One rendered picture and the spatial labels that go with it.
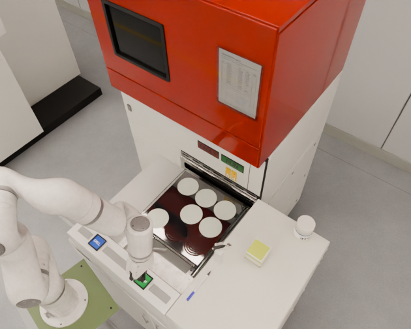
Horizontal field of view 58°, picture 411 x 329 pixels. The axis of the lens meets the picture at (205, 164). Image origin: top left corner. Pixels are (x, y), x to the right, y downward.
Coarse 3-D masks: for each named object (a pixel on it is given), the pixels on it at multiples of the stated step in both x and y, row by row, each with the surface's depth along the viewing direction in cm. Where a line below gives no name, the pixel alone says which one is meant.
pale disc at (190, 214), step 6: (192, 204) 168; (186, 210) 167; (192, 210) 166; (198, 210) 166; (180, 216) 165; (186, 216) 165; (192, 216) 165; (198, 216) 165; (186, 222) 163; (192, 222) 163
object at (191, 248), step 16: (192, 176) 178; (176, 192) 173; (160, 208) 167; (176, 208) 167; (208, 208) 167; (240, 208) 167; (176, 224) 162; (192, 224) 162; (224, 224) 162; (176, 240) 158; (192, 240) 157; (208, 240) 157; (192, 256) 153
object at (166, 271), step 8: (160, 256) 155; (152, 264) 153; (160, 264) 153; (168, 264) 153; (160, 272) 151; (168, 272) 151; (176, 272) 151; (168, 280) 149; (176, 280) 149; (176, 288) 147
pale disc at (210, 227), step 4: (204, 220) 163; (208, 220) 163; (212, 220) 163; (216, 220) 163; (200, 224) 162; (204, 224) 162; (208, 224) 162; (212, 224) 162; (216, 224) 162; (220, 224) 162; (200, 228) 161; (204, 228) 161; (208, 228) 161; (212, 228) 161; (216, 228) 161; (220, 228) 161; (204, 232) 160; (208, 232) 159; (212, 232) 159; (216, 232) 159; (220, 232) 159; (208, 236) 158; (212, 236) 158
